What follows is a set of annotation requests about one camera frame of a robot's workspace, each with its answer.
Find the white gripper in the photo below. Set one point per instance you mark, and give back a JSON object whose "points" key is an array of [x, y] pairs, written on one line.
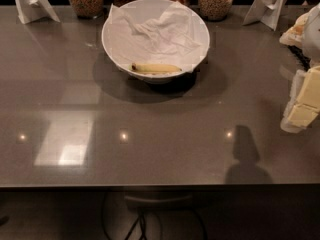
{"points": [[312, 34]]}

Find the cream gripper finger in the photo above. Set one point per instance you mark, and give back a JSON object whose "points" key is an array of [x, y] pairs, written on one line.
{"points": [[296, 116]]}

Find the yellow banana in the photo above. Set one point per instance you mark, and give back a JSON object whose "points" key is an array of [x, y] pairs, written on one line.
{"points": [[154, 68]]}

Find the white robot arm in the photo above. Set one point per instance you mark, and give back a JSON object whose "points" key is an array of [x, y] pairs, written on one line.
{"points": [[304, 104]]}

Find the white bowl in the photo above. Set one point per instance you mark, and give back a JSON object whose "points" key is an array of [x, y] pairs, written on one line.
{"points": [[116, 50]]}

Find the white folded card right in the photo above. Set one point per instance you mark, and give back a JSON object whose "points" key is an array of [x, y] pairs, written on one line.
{"points": [[265, 11]]}

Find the white folded card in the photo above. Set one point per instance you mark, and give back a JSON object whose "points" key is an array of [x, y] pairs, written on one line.
{"points": [[32, 10], [265, 11]]}

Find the glass jar of chickpeas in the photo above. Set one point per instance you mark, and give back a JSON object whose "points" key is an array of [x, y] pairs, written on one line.
{"points": [[214, 10]]}

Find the white paper towel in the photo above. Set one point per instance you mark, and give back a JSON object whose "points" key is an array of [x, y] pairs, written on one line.
{"points": [[160, 37]]}

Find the white folded card left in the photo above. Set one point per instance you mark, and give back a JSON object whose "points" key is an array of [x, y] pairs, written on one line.
{"points": [[32, 10]]}

